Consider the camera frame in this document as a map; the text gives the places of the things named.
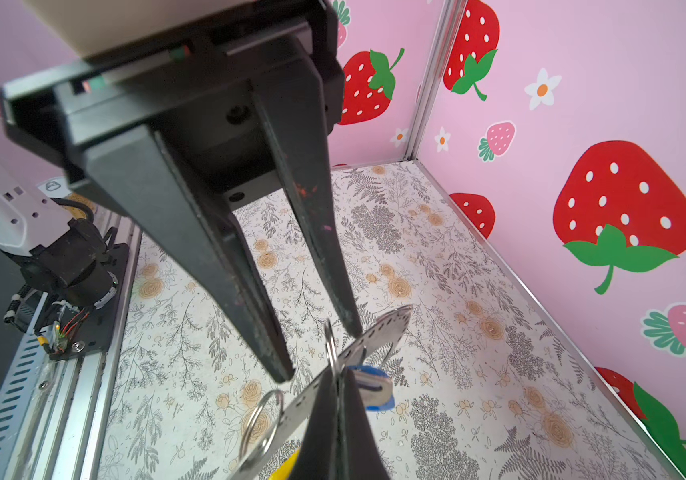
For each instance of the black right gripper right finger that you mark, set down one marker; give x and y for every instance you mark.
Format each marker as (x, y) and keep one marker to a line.
(358, 456)

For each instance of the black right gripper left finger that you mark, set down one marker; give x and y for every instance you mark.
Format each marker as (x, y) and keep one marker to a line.
(316, 456)

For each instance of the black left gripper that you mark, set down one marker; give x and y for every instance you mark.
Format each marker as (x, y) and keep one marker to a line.
(231, 106)

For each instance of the metal keyring with yellow tag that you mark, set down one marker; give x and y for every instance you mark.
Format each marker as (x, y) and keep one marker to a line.
(272, 422)

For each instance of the key with blue tag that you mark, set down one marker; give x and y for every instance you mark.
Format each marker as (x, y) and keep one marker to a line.
(375, 387)

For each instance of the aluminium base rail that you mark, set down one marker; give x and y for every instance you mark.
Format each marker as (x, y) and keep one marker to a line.
(53, 415)

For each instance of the aluminium corner post right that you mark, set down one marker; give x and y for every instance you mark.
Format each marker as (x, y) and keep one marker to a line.
(439, 54)

